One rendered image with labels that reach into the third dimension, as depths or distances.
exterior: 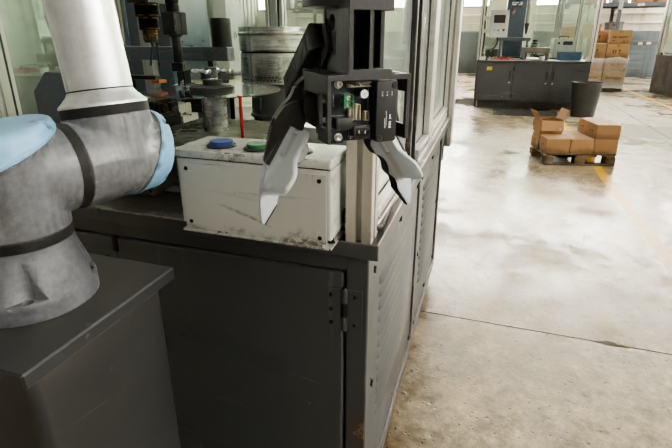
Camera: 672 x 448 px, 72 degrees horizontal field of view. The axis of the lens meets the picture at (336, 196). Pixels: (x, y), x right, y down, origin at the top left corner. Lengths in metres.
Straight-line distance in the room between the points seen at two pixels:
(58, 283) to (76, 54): 0.29
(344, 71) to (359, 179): 0.40
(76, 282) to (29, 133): 0.19
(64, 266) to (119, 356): 0.14
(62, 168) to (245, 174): 0.26
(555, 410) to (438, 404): 0.35
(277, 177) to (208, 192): 0.42
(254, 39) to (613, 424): 1.72
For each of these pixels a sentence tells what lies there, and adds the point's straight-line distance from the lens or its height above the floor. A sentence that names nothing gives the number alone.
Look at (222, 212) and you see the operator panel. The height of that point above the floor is 0.79.
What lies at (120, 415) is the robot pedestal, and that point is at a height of 0.58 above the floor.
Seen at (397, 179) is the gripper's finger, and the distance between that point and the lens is 0.46.
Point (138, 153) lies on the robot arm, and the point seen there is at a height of 0.92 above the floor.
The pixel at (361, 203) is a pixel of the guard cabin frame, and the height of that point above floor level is 0.81.
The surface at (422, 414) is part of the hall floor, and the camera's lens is 1.56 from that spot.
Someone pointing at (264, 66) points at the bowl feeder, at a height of 0.97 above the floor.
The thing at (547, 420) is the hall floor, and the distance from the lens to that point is 1.64.
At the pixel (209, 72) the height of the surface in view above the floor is 0.99.
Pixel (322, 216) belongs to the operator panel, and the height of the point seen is 0.81.
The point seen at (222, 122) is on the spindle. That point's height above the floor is 0.87.
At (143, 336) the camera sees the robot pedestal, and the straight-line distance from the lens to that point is 0.75.
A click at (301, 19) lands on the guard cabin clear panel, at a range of 2.24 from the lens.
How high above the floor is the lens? 1.08
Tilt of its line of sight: 19 degrees down
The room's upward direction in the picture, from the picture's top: straight up
